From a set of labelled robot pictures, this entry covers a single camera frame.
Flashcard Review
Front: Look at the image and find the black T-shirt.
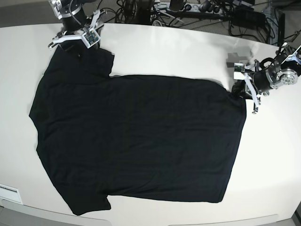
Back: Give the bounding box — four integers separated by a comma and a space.
29, 48, 246, 215

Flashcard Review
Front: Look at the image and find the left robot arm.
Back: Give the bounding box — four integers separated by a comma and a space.
231, 42, 301, 114

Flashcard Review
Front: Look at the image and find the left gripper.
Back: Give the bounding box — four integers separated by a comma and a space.
231, 60, 261, 114

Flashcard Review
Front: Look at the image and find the white power strip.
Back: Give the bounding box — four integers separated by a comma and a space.
183, 1, 223, 15

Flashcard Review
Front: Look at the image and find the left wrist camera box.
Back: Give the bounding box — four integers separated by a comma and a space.
233, 63, 245, 80

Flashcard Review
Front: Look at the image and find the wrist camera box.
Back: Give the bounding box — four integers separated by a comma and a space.
233, 63, 245, 80
81, 29, 100, 48

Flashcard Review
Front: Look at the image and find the black equipment box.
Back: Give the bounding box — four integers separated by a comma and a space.
231, 8, 266, 29

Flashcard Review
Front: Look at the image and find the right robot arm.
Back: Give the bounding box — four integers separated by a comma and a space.
48, 0, 106, 48

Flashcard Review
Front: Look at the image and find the white label plate on table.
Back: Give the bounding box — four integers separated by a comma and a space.
0, 184, 23, 205

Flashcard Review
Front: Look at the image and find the black support post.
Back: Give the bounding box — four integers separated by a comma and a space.
135, 0, 152, 25

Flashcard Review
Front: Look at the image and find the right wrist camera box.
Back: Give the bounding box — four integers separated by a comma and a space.
81, 29, 100, 48

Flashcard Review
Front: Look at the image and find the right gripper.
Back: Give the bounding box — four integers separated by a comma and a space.
48, 10, 105, 49

